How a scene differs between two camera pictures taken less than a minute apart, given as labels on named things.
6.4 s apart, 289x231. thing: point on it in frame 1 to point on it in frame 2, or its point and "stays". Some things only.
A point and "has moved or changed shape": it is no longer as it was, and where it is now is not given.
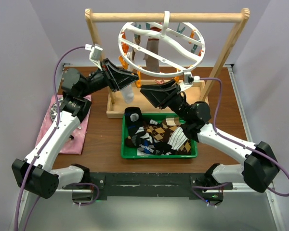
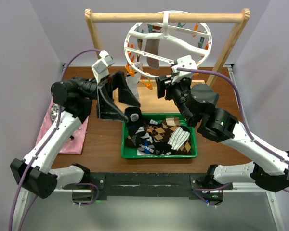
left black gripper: x=121 y=81 to x=107 y=109
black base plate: x=124 y=185 stays
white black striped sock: x=177 y=138 stays
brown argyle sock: x=162 y=131 stays
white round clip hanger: x=162 y=49 has moved or changed shape
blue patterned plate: x=53 y=109 stays
